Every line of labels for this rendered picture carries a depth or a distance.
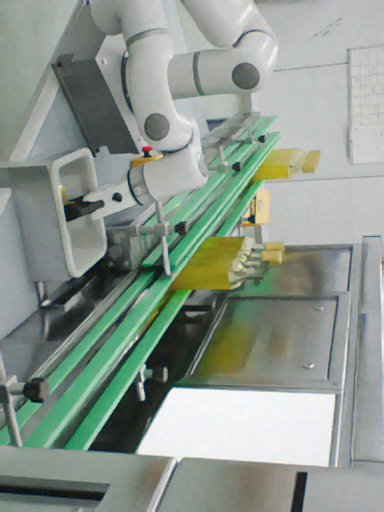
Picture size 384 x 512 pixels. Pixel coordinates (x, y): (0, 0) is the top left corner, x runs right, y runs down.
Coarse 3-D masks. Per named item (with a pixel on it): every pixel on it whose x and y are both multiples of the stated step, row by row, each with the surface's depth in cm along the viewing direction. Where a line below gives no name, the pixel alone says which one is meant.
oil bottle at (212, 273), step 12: (192, 264) 149; (204, 264) 148; (216, 264) 147; (228, 264) 146; (240, 264) 147; (180, 276) 149; (192, 276) 148; (204, 276) 147; (216, 276) 146; (228, 276) 146; (240, 276) 146; (168, 288) 150; (180, 288) 150; (192, 288) 149; (204, 288) 148; (216, 288) 147; (228, 288) 147
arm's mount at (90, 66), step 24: (72, 24) 142; (72, 48) 136; (96, 48) 133; (120, 48) 142; (72, 72) 135; (96, 72) 134; (120, 72) 141; (72, 96) 140; (96, 96) 139; (120, 96) 141; (96, 120) 144; (120, 120) 143; (96, 144) 150; (120, 144) 148
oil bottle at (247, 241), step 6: (204, 240) 165; (210, 240) 165; (216, 240) 164; (222, 240) 164; (228, 240) 163; (234, 240) 162; (240, 240) 162; (246, 240) 162; (252, 240) 162; (204, 246) 163; (246, 246) 161; (252, 246) 161
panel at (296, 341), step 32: (224, 320) 156; (256, 320) 154; (288, 320) 152; (320, 320) 150; (192, 352) 141; (224, 352) 140; (256, 352) 139; (288, 352) 137; (320, 352) 136; (192, 384) 128; (224, 384) 127; (256, 384) 125; (288, 384) 124; (320, 384) 122
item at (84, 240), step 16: (64, 160) 119; (80, 160) 131; (64, 176) 132; (80, 176) 132; (80, 192) 133; (64, 224) 119; (80, 224) 135; (96, 224) 135; (64, 240) 120; (80, 240) 137; (96, 240) 136; (80, 256) 132; (96, 256) 132; (80, 272) 125
